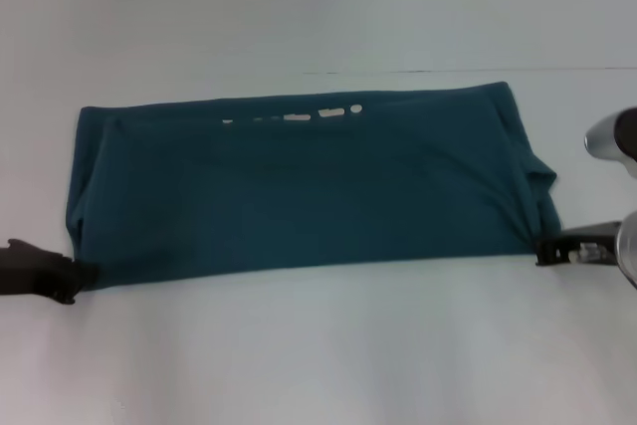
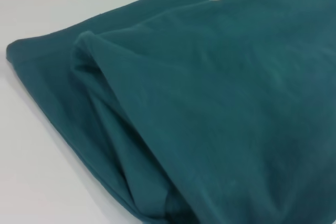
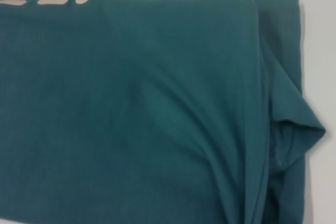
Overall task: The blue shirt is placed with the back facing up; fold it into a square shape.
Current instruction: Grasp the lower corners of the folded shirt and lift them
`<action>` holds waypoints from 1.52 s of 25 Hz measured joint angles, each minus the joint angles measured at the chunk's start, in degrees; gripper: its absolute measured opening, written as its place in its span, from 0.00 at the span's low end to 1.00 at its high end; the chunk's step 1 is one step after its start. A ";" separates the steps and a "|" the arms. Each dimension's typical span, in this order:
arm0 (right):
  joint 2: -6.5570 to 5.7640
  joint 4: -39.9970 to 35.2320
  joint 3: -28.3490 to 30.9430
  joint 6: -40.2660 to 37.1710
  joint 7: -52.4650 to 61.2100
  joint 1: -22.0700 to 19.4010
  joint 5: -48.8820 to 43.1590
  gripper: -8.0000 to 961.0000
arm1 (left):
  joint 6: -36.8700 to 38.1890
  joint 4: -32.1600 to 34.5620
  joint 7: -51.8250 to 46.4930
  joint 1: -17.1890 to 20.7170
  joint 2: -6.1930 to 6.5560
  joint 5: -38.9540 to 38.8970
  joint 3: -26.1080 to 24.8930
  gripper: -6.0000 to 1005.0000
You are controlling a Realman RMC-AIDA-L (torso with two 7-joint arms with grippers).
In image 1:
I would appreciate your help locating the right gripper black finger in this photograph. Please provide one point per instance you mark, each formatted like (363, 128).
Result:
(543, 252)

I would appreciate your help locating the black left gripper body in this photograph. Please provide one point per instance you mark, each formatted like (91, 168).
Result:
(35, 271)

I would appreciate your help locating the teal blue shirt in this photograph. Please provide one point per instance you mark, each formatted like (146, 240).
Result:
(318, 186)

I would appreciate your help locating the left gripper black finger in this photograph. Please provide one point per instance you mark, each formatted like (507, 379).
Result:
(88, 276)

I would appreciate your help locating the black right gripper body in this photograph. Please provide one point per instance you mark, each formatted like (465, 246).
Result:
(587, 241)

